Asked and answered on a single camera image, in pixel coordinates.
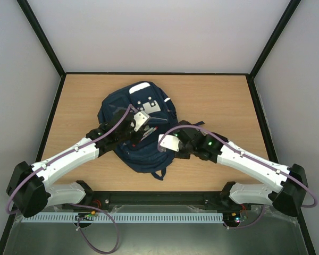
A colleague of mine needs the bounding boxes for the navy blue student backpack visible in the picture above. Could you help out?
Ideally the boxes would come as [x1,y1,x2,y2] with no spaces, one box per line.
[97,81,178,181]

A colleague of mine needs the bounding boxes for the green capped white marker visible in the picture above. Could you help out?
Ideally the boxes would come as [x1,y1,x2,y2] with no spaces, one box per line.
[143,127,153,137]

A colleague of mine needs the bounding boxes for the red capped white marker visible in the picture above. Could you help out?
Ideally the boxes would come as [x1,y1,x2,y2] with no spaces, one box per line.
[145,127,157,137]

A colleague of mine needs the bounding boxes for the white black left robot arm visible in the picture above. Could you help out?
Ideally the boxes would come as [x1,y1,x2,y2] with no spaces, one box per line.
[6,109,150,218]

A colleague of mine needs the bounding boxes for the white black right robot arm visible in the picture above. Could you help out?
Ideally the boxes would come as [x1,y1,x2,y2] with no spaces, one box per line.
[161,127,308,217]

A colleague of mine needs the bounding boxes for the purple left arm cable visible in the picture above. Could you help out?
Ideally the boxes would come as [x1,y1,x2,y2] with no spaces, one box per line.
[6,104,138,253]

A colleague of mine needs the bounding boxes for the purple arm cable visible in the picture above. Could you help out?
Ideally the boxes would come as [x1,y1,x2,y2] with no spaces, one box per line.
[158,124,318,230]
[6,104,138,253]

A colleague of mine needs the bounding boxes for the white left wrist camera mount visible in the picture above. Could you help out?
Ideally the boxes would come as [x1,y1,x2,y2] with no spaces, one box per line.
[133,110,150,132]

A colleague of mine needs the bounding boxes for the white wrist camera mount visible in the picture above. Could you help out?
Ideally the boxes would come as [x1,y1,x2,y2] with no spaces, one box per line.
[158,134,180,152]
[133,110,150,132]

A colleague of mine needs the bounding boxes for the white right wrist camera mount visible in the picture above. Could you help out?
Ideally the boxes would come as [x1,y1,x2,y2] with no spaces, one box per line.
[158,134,180,152]

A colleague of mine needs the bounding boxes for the black aluminium frame rail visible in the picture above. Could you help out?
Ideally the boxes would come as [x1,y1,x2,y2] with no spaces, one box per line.
[15,190,298,210]

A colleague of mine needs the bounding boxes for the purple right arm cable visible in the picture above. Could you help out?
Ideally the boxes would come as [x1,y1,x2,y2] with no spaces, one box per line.
[158,124,318,230]

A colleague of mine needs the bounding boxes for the light blue slotted cable duct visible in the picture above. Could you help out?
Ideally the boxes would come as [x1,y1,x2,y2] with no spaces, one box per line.
[21,212,223,224]

